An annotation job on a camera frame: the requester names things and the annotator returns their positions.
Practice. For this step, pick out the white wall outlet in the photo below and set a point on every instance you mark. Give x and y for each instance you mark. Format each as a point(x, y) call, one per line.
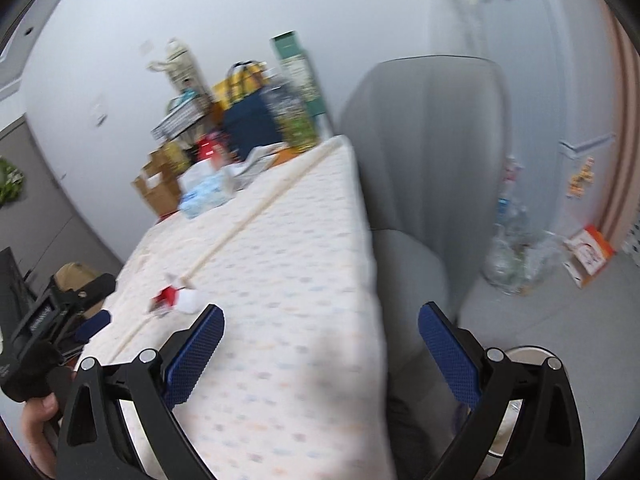
point(146, 48)

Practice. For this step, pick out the green hat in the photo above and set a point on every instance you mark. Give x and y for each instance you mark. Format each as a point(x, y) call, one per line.
point(11, 182)

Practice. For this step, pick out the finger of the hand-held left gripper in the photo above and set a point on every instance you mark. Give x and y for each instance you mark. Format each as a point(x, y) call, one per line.
point(95, 325)
point(92, 287)

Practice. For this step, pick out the white hanging bag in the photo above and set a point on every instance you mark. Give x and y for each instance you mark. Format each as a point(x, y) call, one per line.
point(465, 5)

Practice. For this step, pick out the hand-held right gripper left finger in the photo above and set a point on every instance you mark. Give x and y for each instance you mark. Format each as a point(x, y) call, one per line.
point(195, 355)

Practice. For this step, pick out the orange white box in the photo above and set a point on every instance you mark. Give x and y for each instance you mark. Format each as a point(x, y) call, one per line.
point(590, 252)

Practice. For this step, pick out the golden brown packet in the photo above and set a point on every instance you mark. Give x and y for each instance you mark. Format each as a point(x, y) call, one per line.
point(175, 152)

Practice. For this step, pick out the red jar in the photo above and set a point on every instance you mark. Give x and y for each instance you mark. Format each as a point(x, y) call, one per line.
point(210, 147)

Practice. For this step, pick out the orange gold fridge magnet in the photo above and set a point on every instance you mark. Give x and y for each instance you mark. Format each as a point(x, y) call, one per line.
point(582, 177)

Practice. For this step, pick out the tall green box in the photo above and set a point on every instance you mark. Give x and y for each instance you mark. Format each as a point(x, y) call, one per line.
point(295, 65)

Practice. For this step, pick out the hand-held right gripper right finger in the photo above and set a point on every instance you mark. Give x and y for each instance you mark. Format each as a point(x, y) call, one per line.
point(450, 355)

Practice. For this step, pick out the blue white tissue box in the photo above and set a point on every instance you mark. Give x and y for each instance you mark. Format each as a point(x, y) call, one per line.
point(207, 192)

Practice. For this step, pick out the beige waste bin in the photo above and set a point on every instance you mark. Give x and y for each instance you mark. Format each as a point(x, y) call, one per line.
point(515, 410)

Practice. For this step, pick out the white paper sheets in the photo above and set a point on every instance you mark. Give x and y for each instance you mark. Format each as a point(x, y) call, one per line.
point(257, 162)

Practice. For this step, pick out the navy lunch bag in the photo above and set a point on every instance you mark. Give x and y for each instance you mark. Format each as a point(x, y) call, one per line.
point(250, 125)

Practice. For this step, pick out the white fridge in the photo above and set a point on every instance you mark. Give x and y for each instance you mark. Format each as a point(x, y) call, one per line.
point(540, 85)

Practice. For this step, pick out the person's left hand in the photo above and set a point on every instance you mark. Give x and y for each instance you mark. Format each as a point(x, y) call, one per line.
point(35, 425)

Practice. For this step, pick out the pink curtain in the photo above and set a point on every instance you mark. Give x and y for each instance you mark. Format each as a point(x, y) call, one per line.
point(625, 135)

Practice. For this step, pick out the pile of empty plastic bottles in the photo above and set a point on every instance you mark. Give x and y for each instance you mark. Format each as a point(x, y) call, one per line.
point(515, 255)

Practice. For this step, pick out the person's dark trousers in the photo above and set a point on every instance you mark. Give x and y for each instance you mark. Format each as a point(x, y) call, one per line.
point(410, 440)

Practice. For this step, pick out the open cardboard box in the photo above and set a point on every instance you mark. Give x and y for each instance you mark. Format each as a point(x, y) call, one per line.
point(160, 190)

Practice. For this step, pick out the grey door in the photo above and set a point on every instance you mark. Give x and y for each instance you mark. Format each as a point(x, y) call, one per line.
point(55, 210)

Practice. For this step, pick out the dotted cream tablecloth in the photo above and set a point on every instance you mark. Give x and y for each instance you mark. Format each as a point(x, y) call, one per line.
point(300, 270)

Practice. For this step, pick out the grey upholstered chair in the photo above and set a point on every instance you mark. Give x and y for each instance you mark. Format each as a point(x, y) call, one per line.
point(425, 160)

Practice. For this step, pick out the clear bottle with green print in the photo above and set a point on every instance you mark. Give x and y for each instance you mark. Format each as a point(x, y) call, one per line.
point(295, 120)

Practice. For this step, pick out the small red white carton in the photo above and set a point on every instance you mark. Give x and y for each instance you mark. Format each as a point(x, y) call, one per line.
point(172, 297)

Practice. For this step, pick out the white light switch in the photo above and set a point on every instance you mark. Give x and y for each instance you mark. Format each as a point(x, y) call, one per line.
point(100, 111)

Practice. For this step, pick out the yellow snack packet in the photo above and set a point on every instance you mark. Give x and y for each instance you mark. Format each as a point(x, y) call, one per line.
point(237, 82)

